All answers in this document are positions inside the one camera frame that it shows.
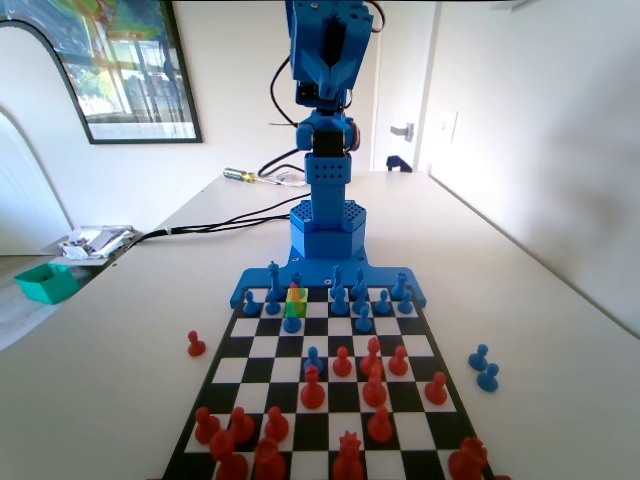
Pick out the red chess knight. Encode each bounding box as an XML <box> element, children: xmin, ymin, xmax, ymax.
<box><xmin>286</xmin><ymin>282</ymin><xmax>305</xmax><ymax>316</ymax></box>

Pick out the blue chess king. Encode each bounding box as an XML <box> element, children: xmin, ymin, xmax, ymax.
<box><xmin>267</xmin><ymin>260</ymin><xmax>284</xmax><ymax>304</ymax></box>

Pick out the red chess bishop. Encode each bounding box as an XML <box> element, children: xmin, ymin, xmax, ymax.
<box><xmin>362</xmin><ymin>363</ymin><xmax>388</xmax><ymax>407</ymax></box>
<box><xmin>360</xmin><ymin>336</ymin><xmax>384</xmax><ymax>376</ymax></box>
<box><xmin>300</xmin><ymin>364</ymin><xmax>326</xmax><ymax>410</ymax></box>

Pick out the red chess queen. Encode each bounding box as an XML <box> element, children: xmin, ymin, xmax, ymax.
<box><xmin>331</xmin><ymin>430</ymin><xmax>365</xmax><ymax>480</ymax></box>

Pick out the large red chess piece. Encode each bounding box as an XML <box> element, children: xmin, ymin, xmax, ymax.
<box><xmin>253</xmin><ymin>437</ymin><xmax>287</xmax><ymax>480</ymax></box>
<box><xmin>208</xmin><ymin>429</ymin><xmax>250</xmax><ymax>480</ymax></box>

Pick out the white door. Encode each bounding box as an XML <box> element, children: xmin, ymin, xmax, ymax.
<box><xmin>370</xmin><ymin>0</ymin><xmax>435</xmax><ymax>174</ymax></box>

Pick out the black framed picture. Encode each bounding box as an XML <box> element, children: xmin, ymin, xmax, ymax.
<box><xmin>0</xmin><ymin>0</ymin><xmax>204</xmax><ymax>146</ymax></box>

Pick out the white arched panel dark rim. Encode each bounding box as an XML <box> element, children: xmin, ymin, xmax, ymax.
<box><xmin>0</xmin><ymin>18</ymin><xmax>94</xmax><ymax>256</ymax></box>

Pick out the pile of papers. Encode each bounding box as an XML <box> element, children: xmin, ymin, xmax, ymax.
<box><xmin>57</xmin><ymin>225</ymin><xmax>137</xmax><ymax>262</ymax></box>

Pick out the black white chessboard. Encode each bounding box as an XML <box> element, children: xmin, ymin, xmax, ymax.
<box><xmin>160</xmin><ymin>285</ymin><xmax>497</xmax><ymax>480</ymax></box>

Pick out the green plastic box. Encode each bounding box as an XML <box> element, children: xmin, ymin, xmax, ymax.
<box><xmin>13</xmin><ymin>263</ymin><xmax>81</xmax><ymax>305</ymax></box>

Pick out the thick black camera cable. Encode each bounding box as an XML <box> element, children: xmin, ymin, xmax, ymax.
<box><xmin>270</xmin><ymin>53</ymin><xmax>301</xmax><ymax>127</ymax></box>

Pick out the red white arm servo wire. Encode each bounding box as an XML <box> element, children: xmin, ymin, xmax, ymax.
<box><xmin>344</xmin><ymin>117</ymin><xmax>362</xmax><ymax>154</ymax></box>

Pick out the silver door handle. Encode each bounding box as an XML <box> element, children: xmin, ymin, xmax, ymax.
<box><xmin>389</xmin><ymin>121</ymin><xmax>416</xmax><ymax>144</ymax></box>

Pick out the thin black looped cable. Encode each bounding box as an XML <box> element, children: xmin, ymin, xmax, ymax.
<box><xmin>256</xmin><ymin>147</ymin><xmax>304</xmax><ymax>177</ymax></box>

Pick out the yellow handled screwdriver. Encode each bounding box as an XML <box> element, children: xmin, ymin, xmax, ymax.
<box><xmin>223</xmin><ymin>167</ymin><xmax>281</xmax><ymax>187</ymax></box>

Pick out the black table cable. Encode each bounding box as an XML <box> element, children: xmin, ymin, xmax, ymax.
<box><xmin>132</xmin><ymin>212</ymin><xmax>294</xmax><ymax>249</ymax></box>
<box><xmin>132</xmin><ymin>195</ymin><xmax>314</xmax><ymax>249</ymax></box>

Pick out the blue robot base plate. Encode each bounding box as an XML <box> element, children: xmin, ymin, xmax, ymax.
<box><xmin>228</xmin><ymin>257</ymin><xmax>430</xmax><ymax>310</ymax></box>

